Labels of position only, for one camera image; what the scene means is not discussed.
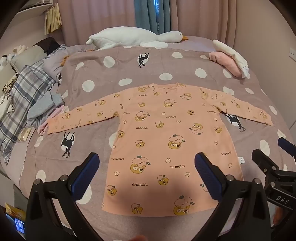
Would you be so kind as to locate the pink folded garment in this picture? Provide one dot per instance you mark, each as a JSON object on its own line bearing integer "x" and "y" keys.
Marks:
{"x": 225, "y": 62}

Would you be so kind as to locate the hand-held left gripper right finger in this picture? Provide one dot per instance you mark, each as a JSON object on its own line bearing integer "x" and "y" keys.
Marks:
{"x": 207, "y": 172}

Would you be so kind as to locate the grey bedside cabinet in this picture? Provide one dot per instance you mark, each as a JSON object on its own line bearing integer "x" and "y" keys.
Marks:
{"x": 20, "y": 199}

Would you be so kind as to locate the small beige case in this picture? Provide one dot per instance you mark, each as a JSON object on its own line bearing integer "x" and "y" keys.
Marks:
{"x": 25, "y": 134}

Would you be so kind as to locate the lit screen device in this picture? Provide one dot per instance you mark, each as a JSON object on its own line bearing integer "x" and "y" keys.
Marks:
{"x": 18, "y": 224}

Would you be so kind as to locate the white wall socket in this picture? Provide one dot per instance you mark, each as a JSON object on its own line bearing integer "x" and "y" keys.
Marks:
{"x": 293, "y": 52}

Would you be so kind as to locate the mauve polka dot blanket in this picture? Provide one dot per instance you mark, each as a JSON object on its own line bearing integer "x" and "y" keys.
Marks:
{"x": 138, "y": 76}

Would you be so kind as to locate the grey plaid quilt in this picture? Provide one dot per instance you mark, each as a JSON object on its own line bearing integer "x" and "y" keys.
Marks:
{"x": 23, "y": 92}

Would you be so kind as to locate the lavender bed sheet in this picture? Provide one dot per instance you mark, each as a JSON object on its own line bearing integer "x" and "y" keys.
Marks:
{"x": 198, "y": 42}

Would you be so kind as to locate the cream printed cloth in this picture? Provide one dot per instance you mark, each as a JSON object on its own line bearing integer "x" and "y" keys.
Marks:
{"x": 9, "y": 83}

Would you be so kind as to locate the pink curtain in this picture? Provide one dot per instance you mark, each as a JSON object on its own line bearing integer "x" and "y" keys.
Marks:
{"x": 92, "y": 16}

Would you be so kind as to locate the grey garment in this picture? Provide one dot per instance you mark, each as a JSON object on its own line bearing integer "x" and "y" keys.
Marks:
{"x": 44, "y": 107}

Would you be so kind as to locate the orange cartoon print shirt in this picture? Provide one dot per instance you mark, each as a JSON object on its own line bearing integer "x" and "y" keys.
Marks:
{"x": 161, "y": 139}

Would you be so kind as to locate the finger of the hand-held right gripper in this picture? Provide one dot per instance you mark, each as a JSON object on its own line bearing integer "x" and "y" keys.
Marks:
{"x": 288, "y": 146}
{"x": 266, "y": 163}

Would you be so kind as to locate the beige pillow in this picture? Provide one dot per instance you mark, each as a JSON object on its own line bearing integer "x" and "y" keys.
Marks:
{"x": 30, "y": 55}

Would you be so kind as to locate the grey pillow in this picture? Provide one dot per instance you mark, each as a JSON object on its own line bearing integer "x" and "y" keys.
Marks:
{"x": 55, "y": 61}

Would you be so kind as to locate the light pink garment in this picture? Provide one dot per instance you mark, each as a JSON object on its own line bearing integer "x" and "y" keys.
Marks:
{"x": 54, "y": 115}

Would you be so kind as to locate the white wall shelf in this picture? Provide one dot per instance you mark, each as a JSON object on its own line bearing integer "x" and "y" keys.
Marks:
{"x": 32, "y": 5}

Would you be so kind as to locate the white goose plush toy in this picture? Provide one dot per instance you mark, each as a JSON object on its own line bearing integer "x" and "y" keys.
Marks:
{"x": 124, "y": 37}

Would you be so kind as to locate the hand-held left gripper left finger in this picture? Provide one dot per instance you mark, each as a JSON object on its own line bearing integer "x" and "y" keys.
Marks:
{"x": 86, "y": 171}

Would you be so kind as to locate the dark brown pillow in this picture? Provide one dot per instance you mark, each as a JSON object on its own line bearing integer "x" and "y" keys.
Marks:
{"x": 48, "y": 45}

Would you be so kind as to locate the beige tassel wall hanging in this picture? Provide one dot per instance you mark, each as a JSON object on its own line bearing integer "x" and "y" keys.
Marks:
{"x": 53, "y": 19}

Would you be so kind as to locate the blue curtain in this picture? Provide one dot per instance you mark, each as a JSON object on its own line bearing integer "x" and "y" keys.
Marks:
{"x": 150, "y": 14}

